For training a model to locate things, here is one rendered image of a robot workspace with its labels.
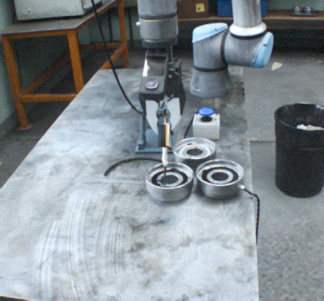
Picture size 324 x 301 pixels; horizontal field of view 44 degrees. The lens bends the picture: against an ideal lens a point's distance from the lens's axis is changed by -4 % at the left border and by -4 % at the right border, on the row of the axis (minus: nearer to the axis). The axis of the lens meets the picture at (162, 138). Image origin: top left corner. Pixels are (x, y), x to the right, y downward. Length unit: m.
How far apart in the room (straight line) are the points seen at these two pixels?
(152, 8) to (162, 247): 0.45
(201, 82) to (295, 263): 0.94
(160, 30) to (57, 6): 2.37
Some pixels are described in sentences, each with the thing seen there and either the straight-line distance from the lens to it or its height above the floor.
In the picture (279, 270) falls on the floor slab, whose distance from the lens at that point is 1.87.
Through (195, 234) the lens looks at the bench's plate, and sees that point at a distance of 0.81.
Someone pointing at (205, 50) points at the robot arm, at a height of 0.96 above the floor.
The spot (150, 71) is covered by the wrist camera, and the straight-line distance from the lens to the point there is 0.79.
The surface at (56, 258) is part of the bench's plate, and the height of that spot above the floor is 0.80.
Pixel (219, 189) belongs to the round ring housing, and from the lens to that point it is 0.88.
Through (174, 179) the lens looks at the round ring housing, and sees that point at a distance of 0.94.
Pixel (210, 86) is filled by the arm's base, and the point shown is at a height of 0.84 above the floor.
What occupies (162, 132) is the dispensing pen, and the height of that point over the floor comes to 0.94.
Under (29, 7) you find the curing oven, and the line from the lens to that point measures 3.23.
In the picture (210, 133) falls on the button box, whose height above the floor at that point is 0.82.
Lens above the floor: 1.33
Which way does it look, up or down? 28 degrees down
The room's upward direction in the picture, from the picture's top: 4 degrees counter-clockwise
